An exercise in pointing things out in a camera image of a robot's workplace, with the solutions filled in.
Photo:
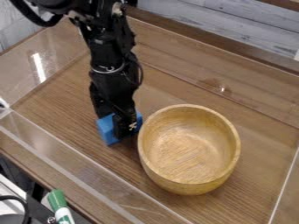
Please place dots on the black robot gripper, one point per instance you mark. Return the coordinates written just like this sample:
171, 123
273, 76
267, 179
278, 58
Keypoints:
111, 92

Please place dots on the blue foam block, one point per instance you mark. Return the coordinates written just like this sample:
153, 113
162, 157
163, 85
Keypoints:
106, 128

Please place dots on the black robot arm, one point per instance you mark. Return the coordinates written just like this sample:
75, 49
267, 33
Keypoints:
102, 22

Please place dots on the brown wooden bowl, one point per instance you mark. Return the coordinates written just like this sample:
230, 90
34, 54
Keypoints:
189, 146

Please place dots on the green and white marker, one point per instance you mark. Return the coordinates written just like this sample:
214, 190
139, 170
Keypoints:
59, 207

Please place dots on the clear acrylic tray wall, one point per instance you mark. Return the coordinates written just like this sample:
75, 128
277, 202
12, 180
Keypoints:
97, 192

